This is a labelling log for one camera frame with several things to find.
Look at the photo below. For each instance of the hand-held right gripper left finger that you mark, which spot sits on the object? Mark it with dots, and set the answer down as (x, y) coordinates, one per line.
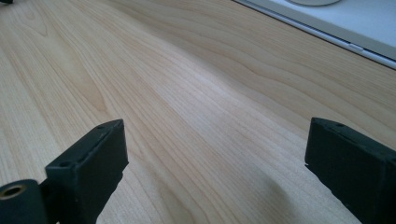
(90, 168)

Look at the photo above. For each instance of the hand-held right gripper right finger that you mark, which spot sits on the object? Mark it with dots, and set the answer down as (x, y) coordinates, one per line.
(355, 168)

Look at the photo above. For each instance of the white tumbler with red lid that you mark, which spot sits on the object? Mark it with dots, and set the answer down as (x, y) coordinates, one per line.
(313, 2)

